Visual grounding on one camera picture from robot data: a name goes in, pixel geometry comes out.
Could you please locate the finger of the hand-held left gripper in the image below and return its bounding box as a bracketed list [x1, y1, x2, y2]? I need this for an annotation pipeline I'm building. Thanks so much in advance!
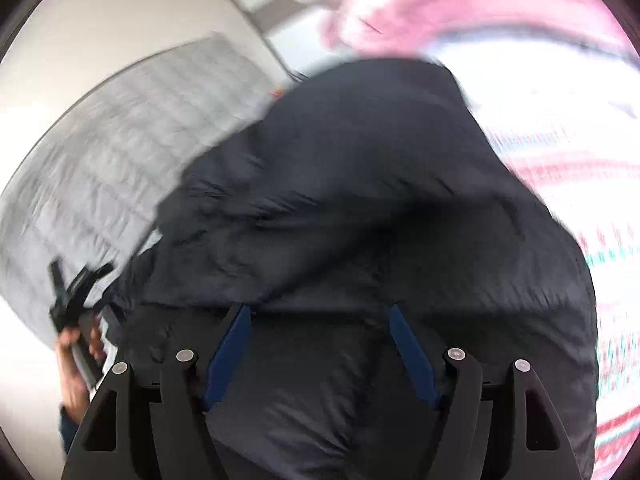
[69, 261, 116, 312]
[47, 258, 67, 312]

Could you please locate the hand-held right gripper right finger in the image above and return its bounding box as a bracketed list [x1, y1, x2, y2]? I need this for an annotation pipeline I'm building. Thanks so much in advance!
[388, 302, 584, 480]

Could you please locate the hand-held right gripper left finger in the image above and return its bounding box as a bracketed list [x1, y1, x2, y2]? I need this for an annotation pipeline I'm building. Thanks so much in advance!
[61, 302, 252, 480]

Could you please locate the black puffer jacket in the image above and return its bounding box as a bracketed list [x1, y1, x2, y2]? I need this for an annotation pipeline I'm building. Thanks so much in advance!
[107, 57, 601, 480]

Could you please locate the person's left hand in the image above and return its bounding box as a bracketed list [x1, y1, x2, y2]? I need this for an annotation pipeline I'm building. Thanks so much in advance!
[54, 327, 107, 425]

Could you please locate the grey quilted headboard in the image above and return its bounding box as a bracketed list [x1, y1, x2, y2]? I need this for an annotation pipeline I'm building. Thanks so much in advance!
[0, 35, 281, 341]

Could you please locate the striped patterned blanket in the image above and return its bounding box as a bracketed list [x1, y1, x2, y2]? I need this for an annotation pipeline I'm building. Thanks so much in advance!
[470, 25, 640, 476]

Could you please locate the white wardrobe with grey band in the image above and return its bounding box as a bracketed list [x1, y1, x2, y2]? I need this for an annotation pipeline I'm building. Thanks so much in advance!
[197, 0, 351, 81]

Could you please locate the pink velvet blanket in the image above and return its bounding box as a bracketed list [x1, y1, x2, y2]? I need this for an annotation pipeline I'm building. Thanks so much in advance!
[320, 0, 626, 61]

